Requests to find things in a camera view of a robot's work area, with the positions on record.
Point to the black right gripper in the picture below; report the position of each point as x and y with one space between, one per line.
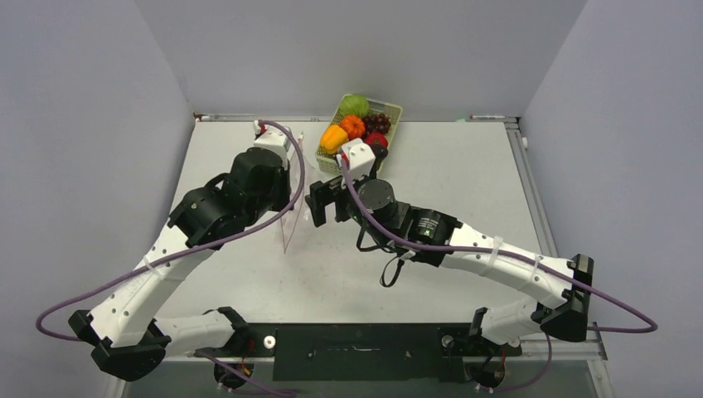
322 194

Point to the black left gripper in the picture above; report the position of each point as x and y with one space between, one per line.
284 178

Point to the clear zip top bag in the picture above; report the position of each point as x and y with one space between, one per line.
288 222

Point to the yellow bell pepper toy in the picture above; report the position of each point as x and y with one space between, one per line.
332 139

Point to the orange pumpkin toy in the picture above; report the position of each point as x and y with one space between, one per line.
353 126

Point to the green cabbage toy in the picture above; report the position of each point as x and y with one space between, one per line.
357 105

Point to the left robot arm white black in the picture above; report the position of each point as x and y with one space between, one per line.
129 340

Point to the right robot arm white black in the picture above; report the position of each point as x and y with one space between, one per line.
556 299

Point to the purple eggplant toy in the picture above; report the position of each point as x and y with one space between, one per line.
380 151

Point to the red tomato toy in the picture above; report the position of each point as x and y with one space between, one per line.
376 138

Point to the dark red grapes toy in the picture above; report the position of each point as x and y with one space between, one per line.
377 123

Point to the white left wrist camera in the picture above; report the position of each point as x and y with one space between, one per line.
273 139

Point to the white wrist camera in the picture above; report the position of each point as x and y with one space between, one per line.
273 139
358 157

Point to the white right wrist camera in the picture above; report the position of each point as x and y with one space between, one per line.
358 157

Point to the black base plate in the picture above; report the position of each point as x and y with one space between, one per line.
363 351

